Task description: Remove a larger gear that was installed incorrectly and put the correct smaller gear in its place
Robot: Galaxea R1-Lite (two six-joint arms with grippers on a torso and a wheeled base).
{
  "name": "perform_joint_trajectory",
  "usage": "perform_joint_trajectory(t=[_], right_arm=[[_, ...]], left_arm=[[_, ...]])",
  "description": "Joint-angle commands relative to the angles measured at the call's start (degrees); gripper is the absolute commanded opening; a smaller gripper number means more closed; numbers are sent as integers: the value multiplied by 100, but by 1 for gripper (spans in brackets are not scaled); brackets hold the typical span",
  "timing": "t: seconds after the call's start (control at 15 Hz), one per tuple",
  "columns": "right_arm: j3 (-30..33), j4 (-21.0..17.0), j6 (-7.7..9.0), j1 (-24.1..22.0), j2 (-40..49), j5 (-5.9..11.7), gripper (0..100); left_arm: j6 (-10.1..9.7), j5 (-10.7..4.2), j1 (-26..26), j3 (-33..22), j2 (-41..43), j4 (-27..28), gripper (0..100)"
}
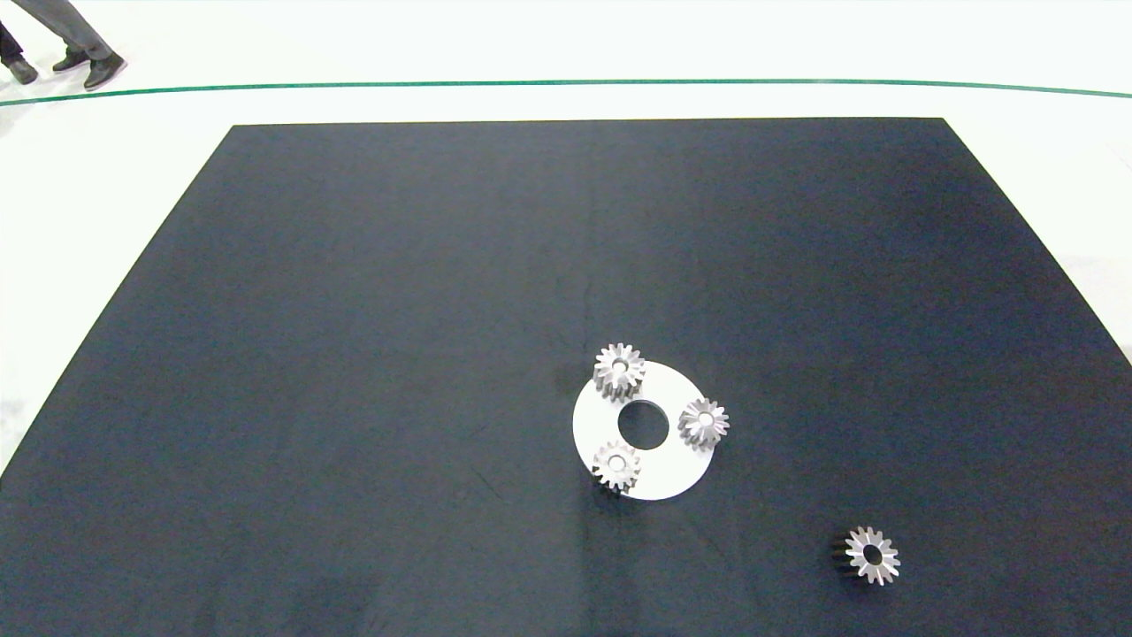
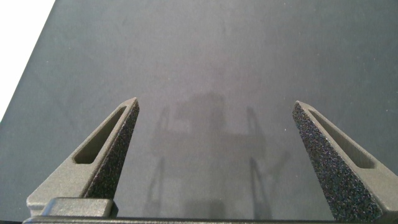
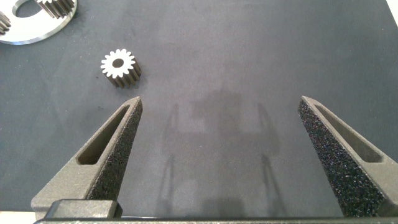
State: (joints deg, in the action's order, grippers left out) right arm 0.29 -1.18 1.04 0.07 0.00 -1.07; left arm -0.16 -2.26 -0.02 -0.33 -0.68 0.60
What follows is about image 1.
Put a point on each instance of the small steel gear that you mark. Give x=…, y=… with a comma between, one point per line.
x=860, y=561
x=692, y=425
x=605, y=467

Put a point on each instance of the large steel gear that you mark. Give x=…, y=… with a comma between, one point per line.
x=608, y=371

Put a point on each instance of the round white plate with pins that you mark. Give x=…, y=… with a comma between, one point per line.
x=665, y=475

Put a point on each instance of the person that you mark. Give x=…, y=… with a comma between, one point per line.
x=81, y=35
x=19, y=67

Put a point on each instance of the dark rectangular mat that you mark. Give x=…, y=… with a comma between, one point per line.
x=354, y=310

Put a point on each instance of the green floor tape line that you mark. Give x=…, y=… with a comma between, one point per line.
x=566, y=82

